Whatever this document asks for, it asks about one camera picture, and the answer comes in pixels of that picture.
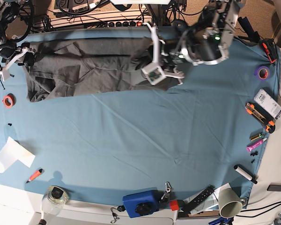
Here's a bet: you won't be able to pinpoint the orange black utility knife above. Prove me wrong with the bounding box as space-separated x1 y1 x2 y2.
245 102 275 134

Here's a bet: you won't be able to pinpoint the blue box with knob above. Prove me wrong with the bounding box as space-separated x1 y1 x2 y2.
122 190 159 218

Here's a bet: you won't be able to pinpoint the black lanyard clip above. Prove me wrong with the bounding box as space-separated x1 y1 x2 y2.
111 205 126 224

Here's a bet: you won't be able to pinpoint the dark grey T-shirt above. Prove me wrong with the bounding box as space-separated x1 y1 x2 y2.
23 37 178 102

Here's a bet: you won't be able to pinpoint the red cube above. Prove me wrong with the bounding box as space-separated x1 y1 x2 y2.
170 200 180 211

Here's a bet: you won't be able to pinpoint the purple white glue tube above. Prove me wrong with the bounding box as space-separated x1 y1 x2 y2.
246 138 267 152

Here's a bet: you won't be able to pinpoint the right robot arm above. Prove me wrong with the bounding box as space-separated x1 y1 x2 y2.
0 0 36 82

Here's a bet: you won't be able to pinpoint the blue table cloth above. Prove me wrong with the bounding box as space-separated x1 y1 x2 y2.
0 40 281 205

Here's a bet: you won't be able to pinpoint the clear glass bottle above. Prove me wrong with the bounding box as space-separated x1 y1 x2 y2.
38 186 68 225

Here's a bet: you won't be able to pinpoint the grey-green mug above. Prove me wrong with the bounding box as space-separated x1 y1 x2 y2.
218 188 247 218

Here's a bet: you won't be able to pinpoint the black remote control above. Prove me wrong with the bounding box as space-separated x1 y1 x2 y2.
181 186 214 213

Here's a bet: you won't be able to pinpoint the small black screws cluster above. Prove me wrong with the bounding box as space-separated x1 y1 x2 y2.
250 151 259 164

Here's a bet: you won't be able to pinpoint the orange black clamp tool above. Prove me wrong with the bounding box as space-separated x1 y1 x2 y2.
262 38 277 63

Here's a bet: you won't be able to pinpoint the purple tape roll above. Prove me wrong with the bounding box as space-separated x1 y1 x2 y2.
254 66 270 81

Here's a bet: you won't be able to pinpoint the blue black clamp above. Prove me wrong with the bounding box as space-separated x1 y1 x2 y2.
237 17 260 44

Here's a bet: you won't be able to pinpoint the black power strip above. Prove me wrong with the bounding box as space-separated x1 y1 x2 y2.
105 20 144 27

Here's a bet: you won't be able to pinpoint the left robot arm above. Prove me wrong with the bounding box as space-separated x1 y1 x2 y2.
141 0 245 85

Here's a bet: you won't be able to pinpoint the black power adapter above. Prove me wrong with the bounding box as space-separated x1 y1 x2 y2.
267 184 281 192

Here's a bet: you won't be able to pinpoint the silver carabiner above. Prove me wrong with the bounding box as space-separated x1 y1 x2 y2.
165 182 172 193

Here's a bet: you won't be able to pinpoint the orange marker pen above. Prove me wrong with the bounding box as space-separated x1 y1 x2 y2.
26 169 43 183

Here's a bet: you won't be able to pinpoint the white electronic device box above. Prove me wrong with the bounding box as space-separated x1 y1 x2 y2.
254 89 281 120

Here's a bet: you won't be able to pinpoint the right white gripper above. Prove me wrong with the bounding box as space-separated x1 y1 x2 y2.
0 42 35 82

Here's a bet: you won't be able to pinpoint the white marker black cap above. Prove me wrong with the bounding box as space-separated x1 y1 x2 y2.
234 165 258 184

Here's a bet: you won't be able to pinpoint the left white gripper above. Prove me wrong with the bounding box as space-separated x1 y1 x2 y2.
137 22 185 85

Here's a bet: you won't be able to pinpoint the paper sheets under remote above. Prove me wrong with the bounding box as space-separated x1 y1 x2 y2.
180 183 231 215

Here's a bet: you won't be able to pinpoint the red tape roll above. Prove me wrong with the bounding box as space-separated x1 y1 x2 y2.
2 93 15 108

